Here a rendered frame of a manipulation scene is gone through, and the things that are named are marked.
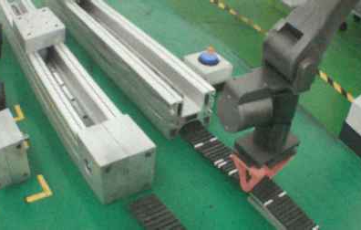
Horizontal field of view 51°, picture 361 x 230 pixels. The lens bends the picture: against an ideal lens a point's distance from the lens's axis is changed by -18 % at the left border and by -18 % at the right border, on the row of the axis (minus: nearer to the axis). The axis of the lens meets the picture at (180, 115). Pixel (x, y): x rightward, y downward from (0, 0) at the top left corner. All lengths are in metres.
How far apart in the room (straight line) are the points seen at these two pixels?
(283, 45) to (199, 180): 0.31
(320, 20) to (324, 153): 0.39
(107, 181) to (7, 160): 0.19
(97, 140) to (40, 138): 0.19
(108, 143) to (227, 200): 0.22
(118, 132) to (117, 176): 0.07
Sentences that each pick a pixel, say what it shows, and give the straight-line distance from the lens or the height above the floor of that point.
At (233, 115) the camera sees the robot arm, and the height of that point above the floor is 0.99.
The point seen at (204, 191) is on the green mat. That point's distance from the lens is 0.77.
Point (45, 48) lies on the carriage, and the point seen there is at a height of 0.85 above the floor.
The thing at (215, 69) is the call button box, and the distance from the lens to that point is 0.96.
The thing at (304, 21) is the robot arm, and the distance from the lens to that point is 0.60.
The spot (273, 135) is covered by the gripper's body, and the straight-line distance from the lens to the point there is 0.65.
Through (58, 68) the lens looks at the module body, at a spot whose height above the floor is 0.82.
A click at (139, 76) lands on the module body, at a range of 0.88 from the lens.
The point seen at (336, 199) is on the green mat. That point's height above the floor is 0.78.
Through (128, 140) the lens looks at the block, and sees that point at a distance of 0.70.
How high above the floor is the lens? 1.34
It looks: 37 degrees down
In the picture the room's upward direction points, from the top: 7 degrees clockwise
